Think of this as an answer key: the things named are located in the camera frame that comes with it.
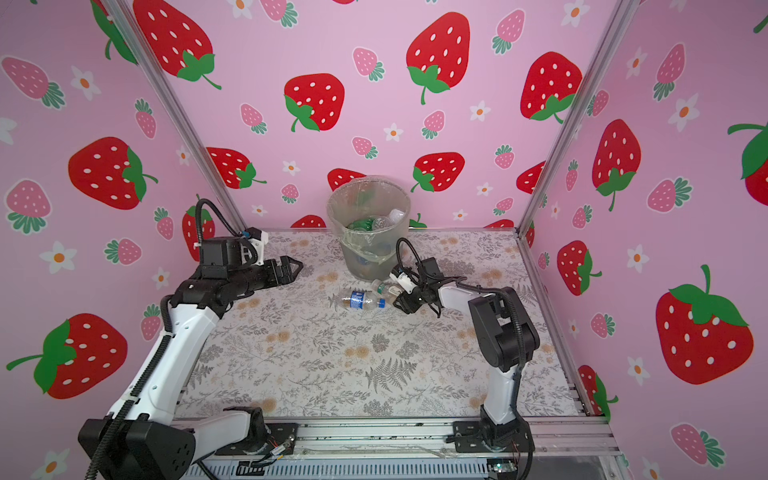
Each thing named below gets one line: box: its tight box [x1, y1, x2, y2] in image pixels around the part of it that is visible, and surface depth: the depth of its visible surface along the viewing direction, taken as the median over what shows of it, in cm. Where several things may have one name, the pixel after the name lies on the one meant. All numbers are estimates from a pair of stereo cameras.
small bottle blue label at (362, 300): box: [342, 290, 386, 309], surface depth 97 cm
